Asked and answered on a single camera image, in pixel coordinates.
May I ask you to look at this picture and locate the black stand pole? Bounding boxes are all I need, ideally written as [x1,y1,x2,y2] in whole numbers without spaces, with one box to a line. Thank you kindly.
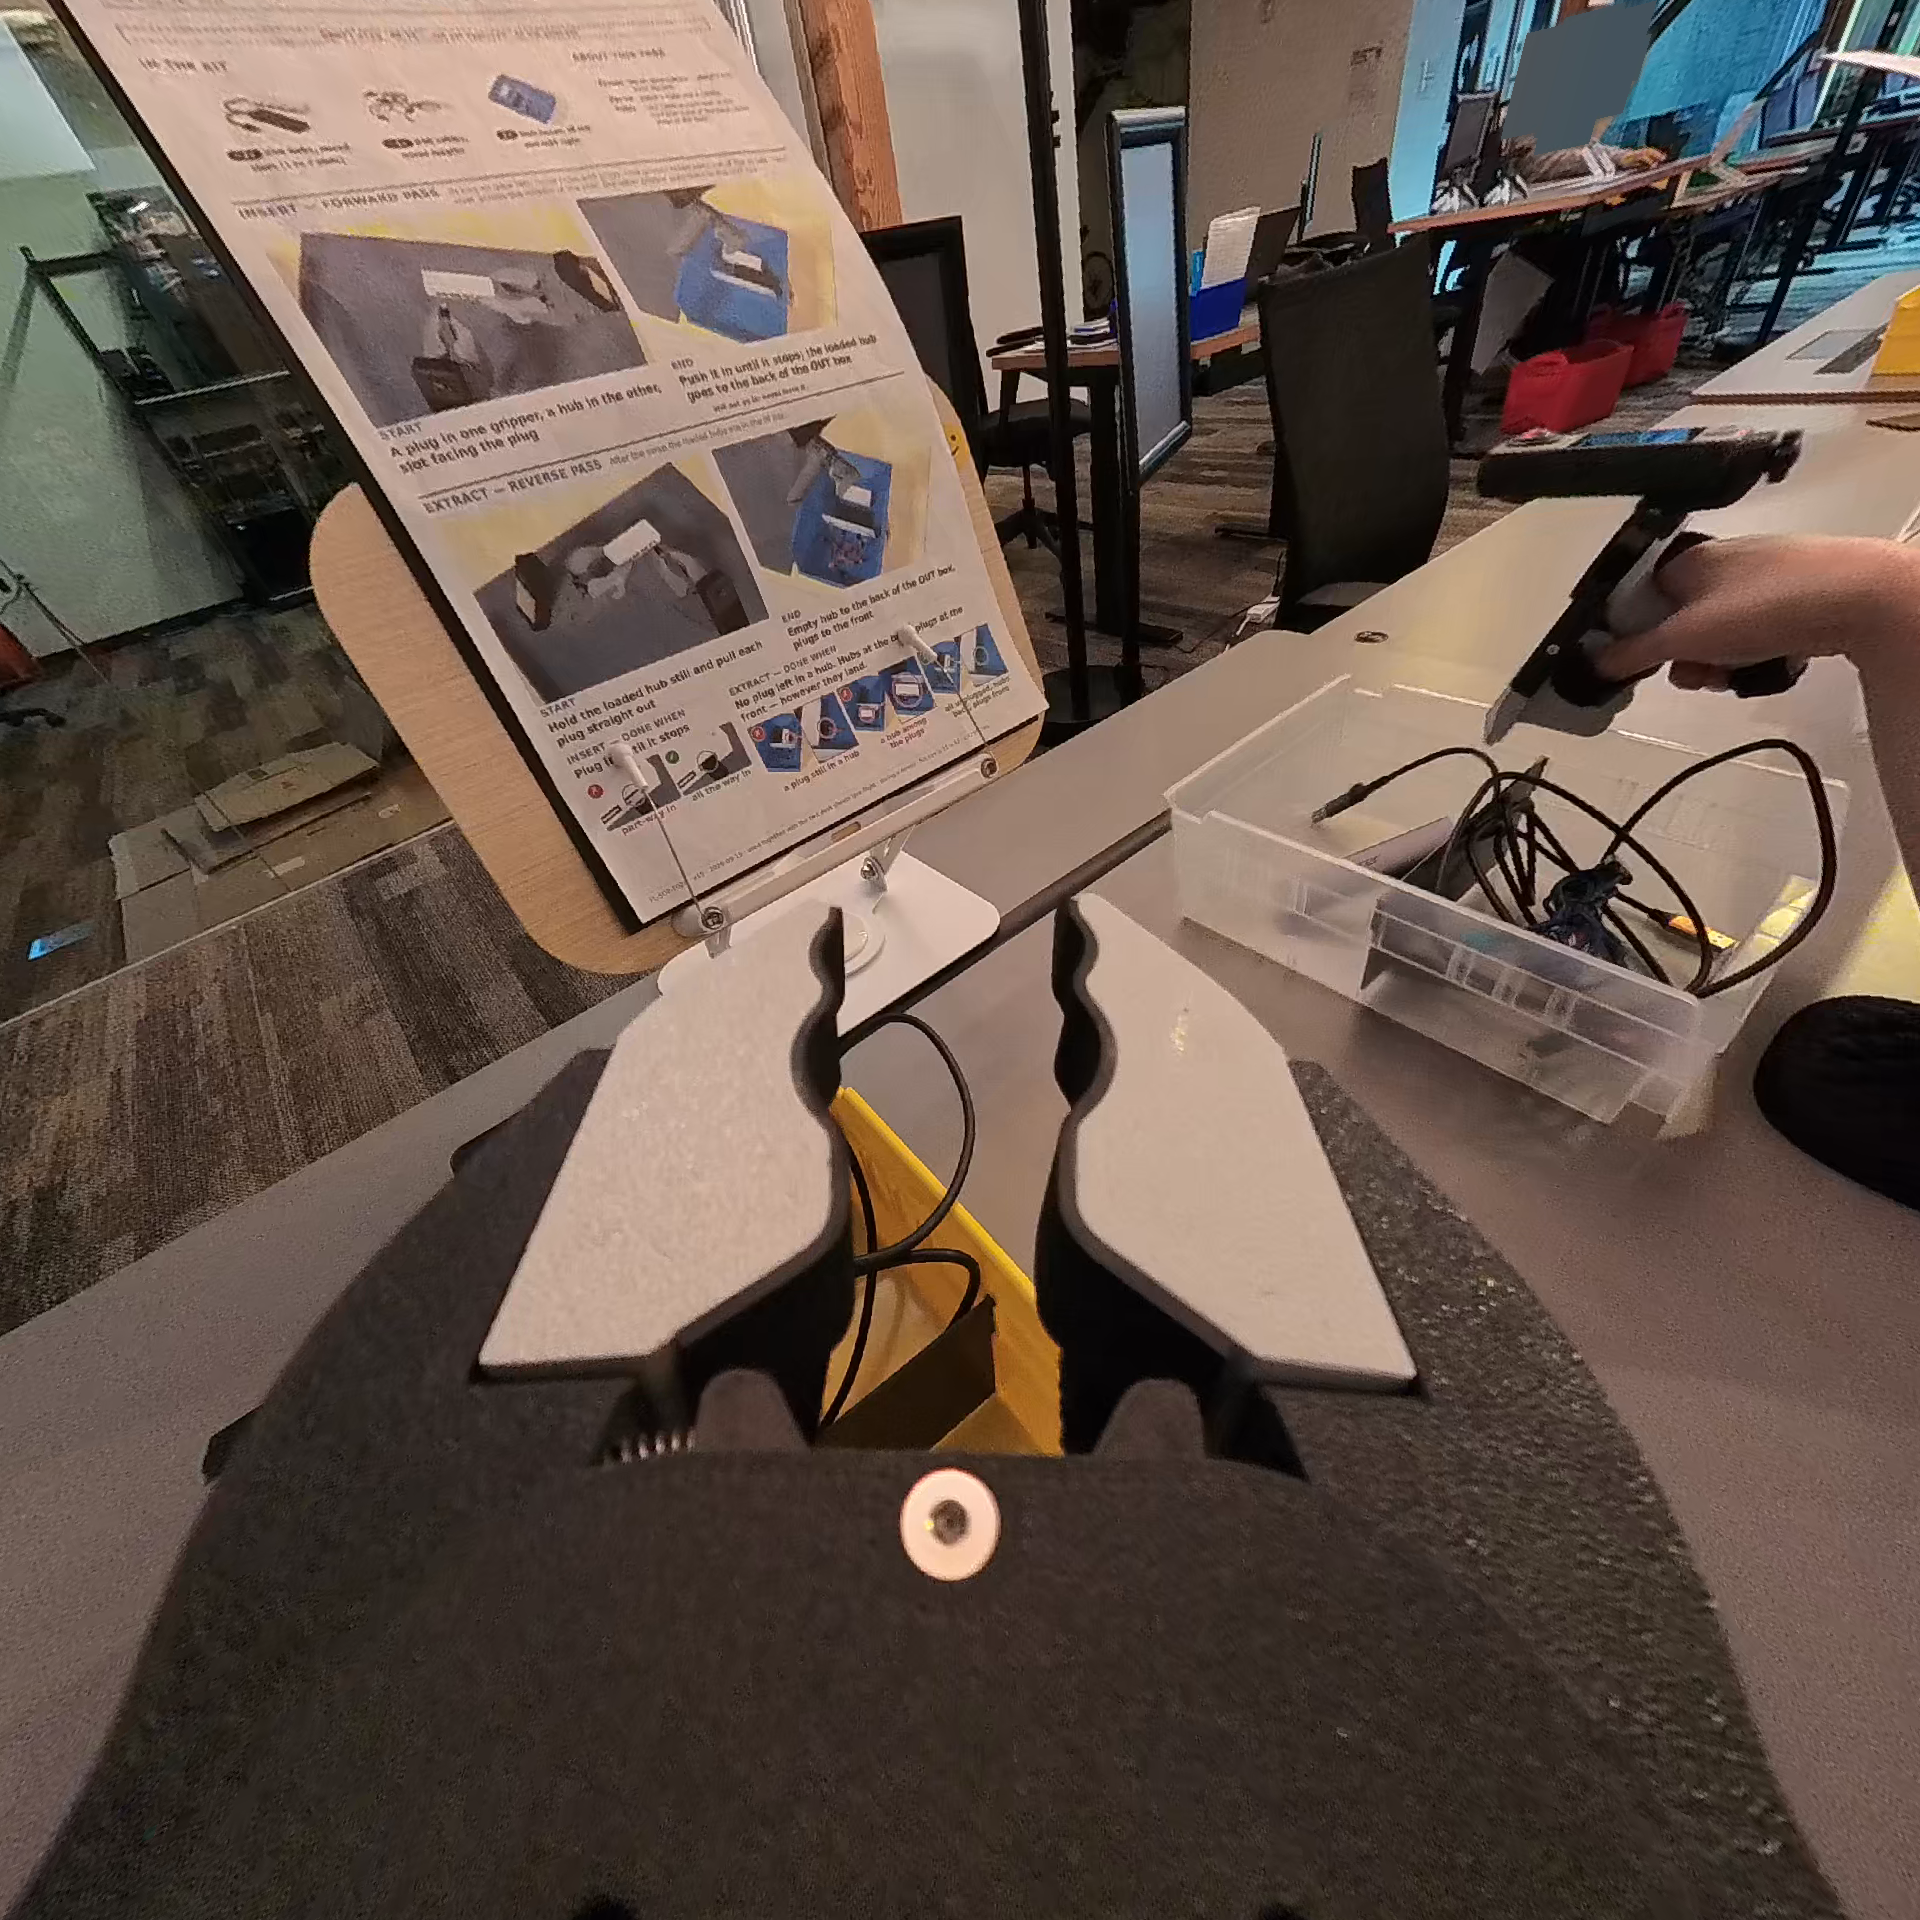
[1014,0,1086,727]

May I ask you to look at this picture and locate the instruction poster board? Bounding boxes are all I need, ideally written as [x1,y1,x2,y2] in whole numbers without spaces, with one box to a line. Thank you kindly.
[54,0,1051,979]

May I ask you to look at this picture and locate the flat cardboard pieces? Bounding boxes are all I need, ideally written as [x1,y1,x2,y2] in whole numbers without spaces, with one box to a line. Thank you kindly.
[105,737,390,905]

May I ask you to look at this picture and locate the clear plastic bin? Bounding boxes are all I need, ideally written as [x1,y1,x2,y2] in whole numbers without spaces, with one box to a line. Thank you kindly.
[1162,672,1849,1133]

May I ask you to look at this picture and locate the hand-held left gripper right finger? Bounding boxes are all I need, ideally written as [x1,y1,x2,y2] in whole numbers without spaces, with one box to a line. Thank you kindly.
[1031,888,1423,1466]

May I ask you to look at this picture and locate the black framed display screen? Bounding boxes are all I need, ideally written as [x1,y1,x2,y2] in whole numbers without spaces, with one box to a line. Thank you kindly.
[1084,101,1200,650]

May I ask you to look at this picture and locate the USB cable with tethered adapter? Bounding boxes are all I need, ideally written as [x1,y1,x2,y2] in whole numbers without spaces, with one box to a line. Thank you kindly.
[815,1011,985,1430]

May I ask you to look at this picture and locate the person's right forearm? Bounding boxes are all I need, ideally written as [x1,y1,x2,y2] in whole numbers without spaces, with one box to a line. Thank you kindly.
[1799,540,1920,901]

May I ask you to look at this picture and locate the black office chair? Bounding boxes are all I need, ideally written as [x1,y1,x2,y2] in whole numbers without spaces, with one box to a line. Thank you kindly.
[1258,238,1463,635]

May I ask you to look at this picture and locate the black USB cable grey plugs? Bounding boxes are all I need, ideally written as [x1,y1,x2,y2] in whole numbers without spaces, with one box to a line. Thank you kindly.
[1308,732,1841,1001]

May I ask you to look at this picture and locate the yellow plastic bin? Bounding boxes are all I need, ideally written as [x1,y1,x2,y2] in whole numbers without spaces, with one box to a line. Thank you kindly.
[822,1080,1069,1460]

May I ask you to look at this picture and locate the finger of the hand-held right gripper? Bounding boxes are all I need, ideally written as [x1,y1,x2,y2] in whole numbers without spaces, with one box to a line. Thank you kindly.
[1482,615,1645,752]

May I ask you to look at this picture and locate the black quilted cushion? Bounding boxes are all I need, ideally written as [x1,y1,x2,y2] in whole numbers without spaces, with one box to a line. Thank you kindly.
[1751,993,1920,1212]

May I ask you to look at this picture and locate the black USB hub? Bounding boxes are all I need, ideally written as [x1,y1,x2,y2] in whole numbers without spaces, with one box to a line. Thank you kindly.
[1365,755,1561,979]

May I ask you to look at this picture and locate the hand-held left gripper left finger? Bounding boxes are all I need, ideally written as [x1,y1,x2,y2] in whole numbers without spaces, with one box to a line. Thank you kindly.
[473,900,859,1460]

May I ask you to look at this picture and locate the black display panel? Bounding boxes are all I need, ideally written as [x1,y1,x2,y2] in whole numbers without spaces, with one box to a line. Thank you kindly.
[862,214,995,458]

